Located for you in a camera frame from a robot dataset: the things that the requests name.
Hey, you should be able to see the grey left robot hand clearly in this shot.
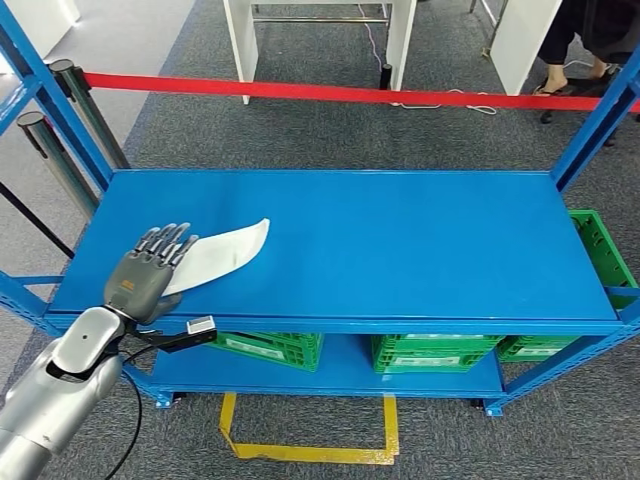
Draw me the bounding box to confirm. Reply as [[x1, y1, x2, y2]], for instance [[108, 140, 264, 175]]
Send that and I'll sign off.
[[103, 223, 200, 326]]

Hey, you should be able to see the white curved shell part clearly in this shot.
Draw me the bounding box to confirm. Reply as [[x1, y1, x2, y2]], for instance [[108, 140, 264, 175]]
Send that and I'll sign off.
[[162, 218, 271, 297]]

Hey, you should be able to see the blue metal shelf rack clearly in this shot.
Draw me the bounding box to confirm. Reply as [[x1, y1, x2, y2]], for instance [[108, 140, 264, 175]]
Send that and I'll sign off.
[[0, 0, 640, 419]]

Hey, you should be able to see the black barrier belt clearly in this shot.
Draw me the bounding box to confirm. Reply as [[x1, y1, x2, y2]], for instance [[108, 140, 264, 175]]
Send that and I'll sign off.
[[0, 180, 76, 261]]

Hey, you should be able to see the steel stanchion with black belt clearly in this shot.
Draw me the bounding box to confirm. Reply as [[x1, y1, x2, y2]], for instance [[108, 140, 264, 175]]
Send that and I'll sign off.
[[16, 110, 101, 220]]

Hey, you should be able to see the steel stanchion with red belt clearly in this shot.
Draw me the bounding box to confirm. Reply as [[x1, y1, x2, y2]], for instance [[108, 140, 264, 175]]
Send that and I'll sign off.
[[48, 58, 131, 171]]

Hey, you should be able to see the green plastic crate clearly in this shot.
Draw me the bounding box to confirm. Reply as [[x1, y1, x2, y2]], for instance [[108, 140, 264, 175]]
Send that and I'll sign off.
[[496, 334, 583, 364], [570, 209, 640, 313], [207, 331, 325, 374], [371, 333, 506, 376]]

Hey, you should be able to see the white table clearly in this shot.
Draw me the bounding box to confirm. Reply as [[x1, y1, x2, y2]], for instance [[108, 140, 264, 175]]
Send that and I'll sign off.
[[222, 0, 418, 106]]

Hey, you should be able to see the yellow floor tape square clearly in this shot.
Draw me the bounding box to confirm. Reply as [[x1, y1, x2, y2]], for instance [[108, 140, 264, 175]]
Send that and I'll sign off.
[[219, 392, 401, 467]]

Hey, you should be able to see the red barrier belt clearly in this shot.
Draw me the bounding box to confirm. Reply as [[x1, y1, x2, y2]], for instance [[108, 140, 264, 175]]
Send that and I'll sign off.
[[84, 71, 640, 114]]

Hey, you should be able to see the white board panel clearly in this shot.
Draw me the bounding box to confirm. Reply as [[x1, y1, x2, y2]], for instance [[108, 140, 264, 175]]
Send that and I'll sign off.
[[0, 0, 82, 75]]

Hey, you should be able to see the white desk panel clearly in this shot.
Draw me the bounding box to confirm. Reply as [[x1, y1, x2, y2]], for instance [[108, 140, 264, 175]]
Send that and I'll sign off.
[[469, 0, 564, 97]]

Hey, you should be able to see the person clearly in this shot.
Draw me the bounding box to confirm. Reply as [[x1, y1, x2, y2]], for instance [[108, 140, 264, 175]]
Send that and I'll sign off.
[[532, 0, 640, 98]]

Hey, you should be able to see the black chair base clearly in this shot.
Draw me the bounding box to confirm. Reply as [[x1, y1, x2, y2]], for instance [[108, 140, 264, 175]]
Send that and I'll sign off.
[[539, 76, 621, 148]]

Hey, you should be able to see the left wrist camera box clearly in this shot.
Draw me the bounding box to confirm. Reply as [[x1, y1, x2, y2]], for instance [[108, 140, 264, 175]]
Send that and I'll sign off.
[[132, 315, 218, 354]]

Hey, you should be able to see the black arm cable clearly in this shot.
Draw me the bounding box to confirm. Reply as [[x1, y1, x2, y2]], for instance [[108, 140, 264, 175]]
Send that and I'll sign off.
[[103, 344, 162, 480]]

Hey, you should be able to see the white floor cable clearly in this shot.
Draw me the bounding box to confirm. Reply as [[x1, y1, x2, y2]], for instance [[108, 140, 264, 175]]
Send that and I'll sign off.
[[357, 3, 498, 118]]

